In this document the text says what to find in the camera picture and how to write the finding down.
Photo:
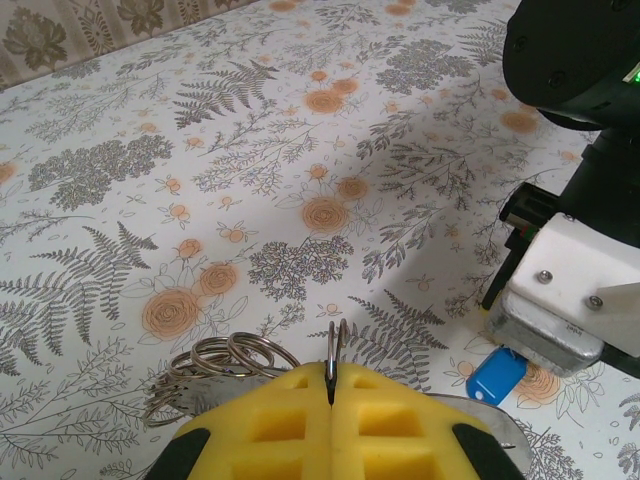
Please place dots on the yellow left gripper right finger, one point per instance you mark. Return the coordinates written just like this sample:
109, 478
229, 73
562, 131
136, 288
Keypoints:
400, 450

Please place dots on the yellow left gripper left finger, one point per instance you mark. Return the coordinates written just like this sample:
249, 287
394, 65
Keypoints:
270, 450

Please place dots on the blue plastic key tag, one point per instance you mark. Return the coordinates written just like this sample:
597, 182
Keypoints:
492, 380

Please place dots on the floral patterned table cover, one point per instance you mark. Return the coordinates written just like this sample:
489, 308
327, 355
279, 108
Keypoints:
150, 200

